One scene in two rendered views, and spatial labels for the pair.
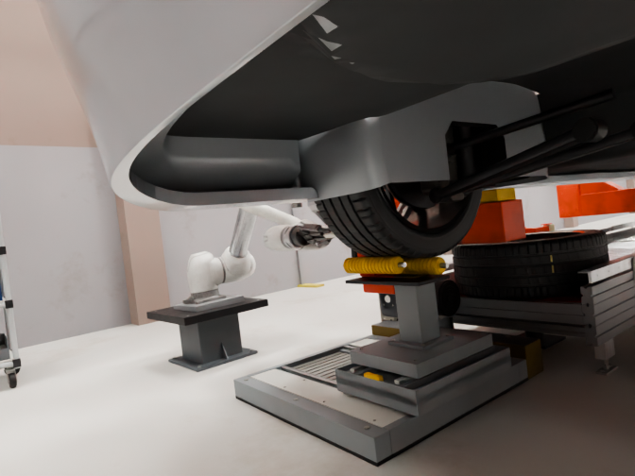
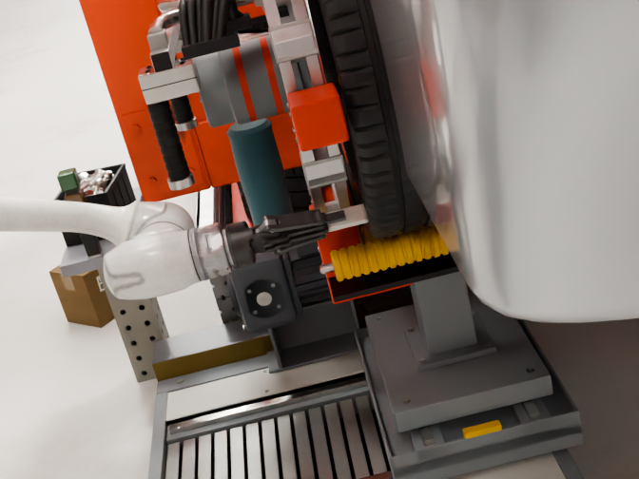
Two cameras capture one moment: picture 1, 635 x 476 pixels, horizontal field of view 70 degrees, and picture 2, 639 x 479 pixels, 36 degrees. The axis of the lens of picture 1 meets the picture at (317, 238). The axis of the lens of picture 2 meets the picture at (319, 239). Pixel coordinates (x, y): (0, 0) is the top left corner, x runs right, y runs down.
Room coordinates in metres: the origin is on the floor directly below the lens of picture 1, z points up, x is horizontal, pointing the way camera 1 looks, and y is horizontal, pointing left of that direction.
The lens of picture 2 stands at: (0.68, 1.21, 1.28)
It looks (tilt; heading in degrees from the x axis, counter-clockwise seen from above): 24 degrees down; 307
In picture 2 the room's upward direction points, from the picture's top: 14 degrees counter-clockwise
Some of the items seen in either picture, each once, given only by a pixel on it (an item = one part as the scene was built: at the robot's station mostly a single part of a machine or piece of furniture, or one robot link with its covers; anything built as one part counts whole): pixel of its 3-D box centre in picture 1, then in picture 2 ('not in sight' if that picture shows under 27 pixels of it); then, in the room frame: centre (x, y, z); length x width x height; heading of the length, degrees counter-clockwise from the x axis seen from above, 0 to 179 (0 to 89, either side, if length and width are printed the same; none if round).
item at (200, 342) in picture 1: (209, 331); not in sight; (2.58, 0.67, 0.15); 0.50 x 0.50 x 0.30; 41
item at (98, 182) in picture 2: not in sight; (95, 201); (2.49, -0.33, 0.51); 0.20 x 0.14 x 0.13; 119
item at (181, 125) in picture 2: not in sight; (176, 89); (2.00, -0.20, 0.83); 0.04 x 0.04 x 0.16
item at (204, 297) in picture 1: (201, 296); not in sight; (2.57, 0.68, 0.36); 0.22 x 0.18 x 0.06; 128
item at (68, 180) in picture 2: not in sight; (68, 180); (2.38, -0.19, 0.64); 0.04 x 0.04 x 0.04; 37
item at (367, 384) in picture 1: (423, 368); (456, 380); (1.58, -0.31, 0.13); 0.50 x 0.36 x 0.10; 127
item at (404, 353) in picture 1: (418, 314); (440, 301); (1.58, -0.31, 0.32); 0.40 x 0.30 x 0.28; 127
